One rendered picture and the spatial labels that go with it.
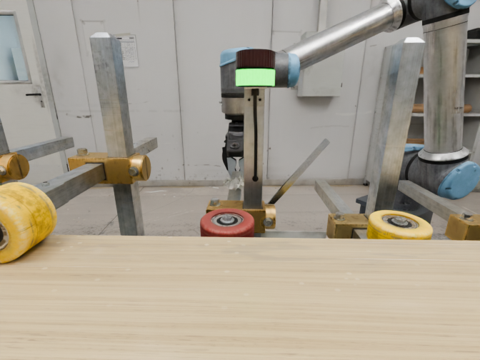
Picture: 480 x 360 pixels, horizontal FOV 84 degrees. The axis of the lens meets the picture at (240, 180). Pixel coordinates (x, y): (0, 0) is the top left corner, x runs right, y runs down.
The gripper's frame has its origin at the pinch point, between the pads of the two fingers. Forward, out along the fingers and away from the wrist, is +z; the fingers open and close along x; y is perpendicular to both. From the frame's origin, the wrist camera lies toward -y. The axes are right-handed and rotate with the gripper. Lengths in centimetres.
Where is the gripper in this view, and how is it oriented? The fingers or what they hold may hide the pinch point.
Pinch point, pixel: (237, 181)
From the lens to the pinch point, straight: 81.0
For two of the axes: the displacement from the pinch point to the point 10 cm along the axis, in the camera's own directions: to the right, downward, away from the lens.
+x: -10.0, -0.1, 0.4
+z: 0.1, 9.3, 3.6
